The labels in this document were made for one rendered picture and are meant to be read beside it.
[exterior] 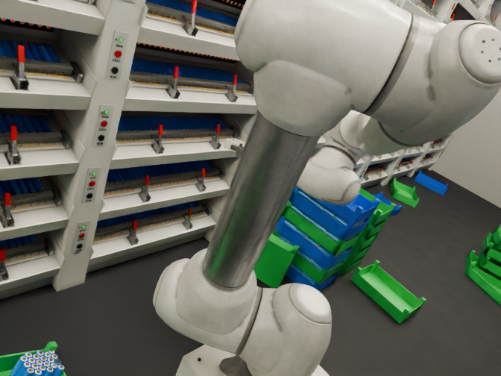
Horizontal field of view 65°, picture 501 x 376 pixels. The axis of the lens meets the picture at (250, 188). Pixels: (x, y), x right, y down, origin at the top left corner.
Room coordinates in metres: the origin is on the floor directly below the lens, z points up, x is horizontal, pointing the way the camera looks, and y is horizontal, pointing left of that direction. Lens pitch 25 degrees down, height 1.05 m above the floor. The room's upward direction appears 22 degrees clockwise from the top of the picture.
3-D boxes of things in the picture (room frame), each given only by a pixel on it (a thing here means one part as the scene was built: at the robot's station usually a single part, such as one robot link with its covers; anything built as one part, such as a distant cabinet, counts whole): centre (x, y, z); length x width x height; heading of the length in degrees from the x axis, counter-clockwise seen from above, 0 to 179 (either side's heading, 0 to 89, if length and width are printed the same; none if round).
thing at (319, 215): (1.58, -0.36, 0.36); 0.30 x 0.20 x 0.08; 58
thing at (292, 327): (0.68, -0.20, 0.44); 0.18 x 0.16 x 0.22; 91
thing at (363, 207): (1.58, -0.36, 0.44); 0.30 x 0.20 x 0.08; 58
